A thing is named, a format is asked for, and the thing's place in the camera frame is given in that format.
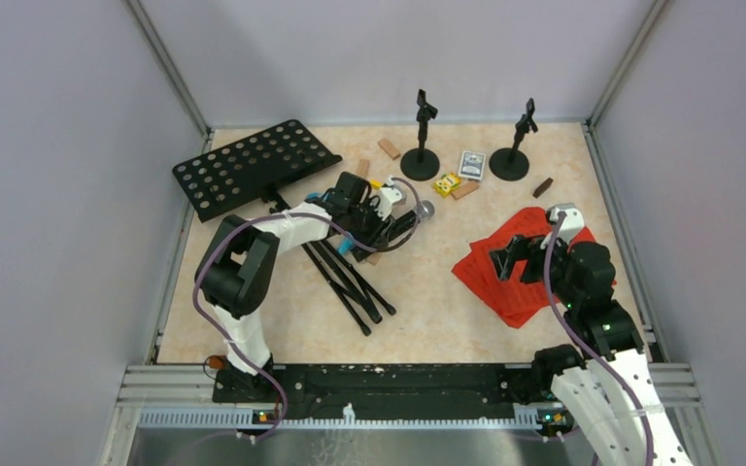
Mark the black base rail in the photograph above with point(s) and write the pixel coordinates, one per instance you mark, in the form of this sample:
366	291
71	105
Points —
445	392

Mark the light wooden block front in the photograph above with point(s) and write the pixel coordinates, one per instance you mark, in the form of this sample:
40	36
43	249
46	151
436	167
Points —
374	258

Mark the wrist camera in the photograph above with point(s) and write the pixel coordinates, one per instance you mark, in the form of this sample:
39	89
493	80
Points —
571	223
385	196

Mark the black silver-head microphone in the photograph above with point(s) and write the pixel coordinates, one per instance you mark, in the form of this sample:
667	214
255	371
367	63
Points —
391	233

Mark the dark brown wooden block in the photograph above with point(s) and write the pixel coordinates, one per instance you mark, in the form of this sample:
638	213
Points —
542	188

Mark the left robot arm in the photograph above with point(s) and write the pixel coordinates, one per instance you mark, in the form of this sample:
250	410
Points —
234	276

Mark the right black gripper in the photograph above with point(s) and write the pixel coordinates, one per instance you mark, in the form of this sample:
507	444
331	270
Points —
521	247

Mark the black music stand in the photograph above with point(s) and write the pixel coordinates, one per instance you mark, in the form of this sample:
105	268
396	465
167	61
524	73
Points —
256	175

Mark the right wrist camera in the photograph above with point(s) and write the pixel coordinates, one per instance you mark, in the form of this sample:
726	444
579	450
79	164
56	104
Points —
571	223

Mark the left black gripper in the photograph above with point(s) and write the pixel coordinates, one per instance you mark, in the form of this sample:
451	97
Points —
377	238

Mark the light wooden block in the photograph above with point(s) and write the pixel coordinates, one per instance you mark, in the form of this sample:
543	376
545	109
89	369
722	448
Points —
362	168
389	148
374	258

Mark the yellow toy block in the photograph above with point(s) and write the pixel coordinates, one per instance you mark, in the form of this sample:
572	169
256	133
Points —
447	184

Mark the blue toy microphone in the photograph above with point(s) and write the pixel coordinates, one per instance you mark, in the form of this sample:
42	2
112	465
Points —
346	246

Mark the black round-base microphone stand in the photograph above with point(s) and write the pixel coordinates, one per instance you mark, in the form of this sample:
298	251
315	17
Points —
421	164

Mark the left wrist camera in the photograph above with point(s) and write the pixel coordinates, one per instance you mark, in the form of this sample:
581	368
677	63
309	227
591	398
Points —
385	196

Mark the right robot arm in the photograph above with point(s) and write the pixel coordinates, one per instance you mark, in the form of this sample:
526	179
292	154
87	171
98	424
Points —
602	378

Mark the red sheet music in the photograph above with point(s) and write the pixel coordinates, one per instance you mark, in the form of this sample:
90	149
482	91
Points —
586	288

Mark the light wooden block back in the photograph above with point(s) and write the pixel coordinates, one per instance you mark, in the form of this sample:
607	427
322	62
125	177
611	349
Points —
389	148

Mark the light wooden block middle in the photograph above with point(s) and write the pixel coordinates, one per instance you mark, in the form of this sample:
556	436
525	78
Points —
362	168

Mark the blue playing card box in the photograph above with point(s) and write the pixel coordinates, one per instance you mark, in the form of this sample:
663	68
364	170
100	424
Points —
472	165

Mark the wooden block near card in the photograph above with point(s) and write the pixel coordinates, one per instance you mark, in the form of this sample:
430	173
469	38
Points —
465	189

